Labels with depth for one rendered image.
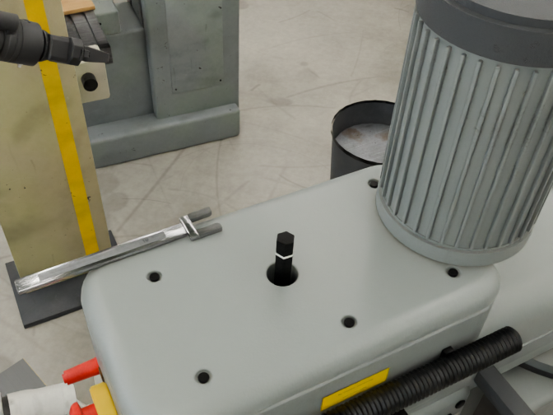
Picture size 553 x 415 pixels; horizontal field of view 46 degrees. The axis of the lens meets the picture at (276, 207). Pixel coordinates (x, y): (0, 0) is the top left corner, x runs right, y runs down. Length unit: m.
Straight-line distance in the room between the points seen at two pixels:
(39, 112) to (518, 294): 2.01
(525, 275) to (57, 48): 0.98
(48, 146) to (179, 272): 1.98
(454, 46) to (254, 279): 0.33
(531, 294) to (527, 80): 0.43
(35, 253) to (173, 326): 2.38
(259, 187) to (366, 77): 1.32
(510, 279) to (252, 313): 0.42
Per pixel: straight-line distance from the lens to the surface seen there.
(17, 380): 2.54
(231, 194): 3.60
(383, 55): 4.85
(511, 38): 0.63
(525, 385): 1.20
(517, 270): 1.02
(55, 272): 0.79
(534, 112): 0.68
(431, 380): 0.82
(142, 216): 3.52
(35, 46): 1.41
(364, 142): 3.19
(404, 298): 0.77
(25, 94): 2.57
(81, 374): 0.93
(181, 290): 0.76
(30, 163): 2.75
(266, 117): 4.13
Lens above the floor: 2.48
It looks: 45 degrees down
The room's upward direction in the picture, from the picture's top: 3 degrees clockwise
